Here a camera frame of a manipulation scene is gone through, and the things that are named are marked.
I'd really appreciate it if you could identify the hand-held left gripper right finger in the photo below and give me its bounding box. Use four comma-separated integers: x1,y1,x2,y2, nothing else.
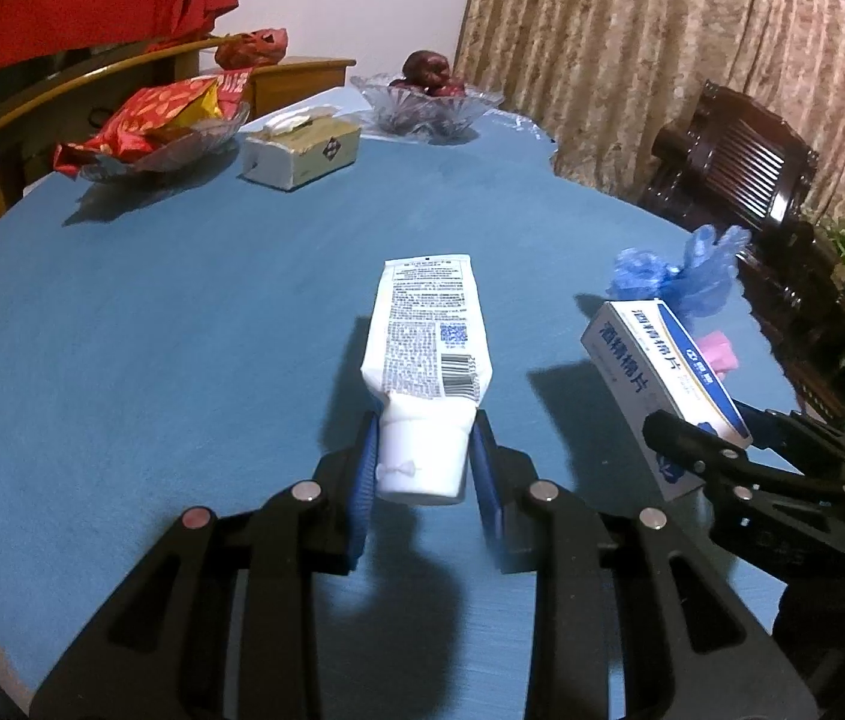
469,411,820,720

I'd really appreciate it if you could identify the tissue box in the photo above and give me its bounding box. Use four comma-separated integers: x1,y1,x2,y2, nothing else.
240,106,363,192

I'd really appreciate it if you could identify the red snack packet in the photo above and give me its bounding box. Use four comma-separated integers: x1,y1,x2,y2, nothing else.
53,69,254,177

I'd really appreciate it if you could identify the glass fruit bowl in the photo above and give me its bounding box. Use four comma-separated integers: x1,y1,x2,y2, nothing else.
349,73,504,145

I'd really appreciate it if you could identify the light wooden cabinet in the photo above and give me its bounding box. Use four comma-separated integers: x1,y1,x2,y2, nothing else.
248,56,357,119

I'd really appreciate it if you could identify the orange red bag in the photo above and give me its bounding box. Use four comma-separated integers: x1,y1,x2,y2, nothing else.
213,28,290,70

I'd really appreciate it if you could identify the beige patterned curtain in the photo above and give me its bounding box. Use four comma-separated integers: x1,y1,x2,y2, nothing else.
452,0,845,275

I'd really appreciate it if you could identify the yellow snack packet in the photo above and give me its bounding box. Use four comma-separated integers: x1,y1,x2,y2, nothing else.
167,79,222,130

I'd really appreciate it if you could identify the blue and white box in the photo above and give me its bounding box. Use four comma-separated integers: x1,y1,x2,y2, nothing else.
581,298,755,503

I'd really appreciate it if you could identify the dark wooden side table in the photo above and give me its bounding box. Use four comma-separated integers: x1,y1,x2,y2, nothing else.
737,225,845,425

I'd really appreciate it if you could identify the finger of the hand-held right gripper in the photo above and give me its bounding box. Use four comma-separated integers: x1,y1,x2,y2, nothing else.
642,410,760,500
737,401,845,477

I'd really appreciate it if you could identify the heap of dark red fruit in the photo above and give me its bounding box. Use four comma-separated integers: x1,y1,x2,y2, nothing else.
390,50,468,98

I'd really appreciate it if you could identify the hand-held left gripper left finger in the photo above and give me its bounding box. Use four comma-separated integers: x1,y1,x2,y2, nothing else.
28,411,382,720

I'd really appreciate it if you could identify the pink packet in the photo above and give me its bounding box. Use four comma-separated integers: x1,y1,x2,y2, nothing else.
696,330,738,377

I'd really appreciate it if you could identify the dark wooden armchair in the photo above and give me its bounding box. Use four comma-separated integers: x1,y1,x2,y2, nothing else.
636,79,820,241

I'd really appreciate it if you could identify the white toothpaste tube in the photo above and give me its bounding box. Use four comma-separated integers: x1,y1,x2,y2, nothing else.
359,255,494,505

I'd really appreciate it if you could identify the blue plastic bag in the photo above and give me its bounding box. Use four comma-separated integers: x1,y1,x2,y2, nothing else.
606,223,753,320

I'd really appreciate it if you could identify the glass snack bowl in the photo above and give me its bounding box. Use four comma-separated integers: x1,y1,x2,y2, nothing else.
77,97,252,182

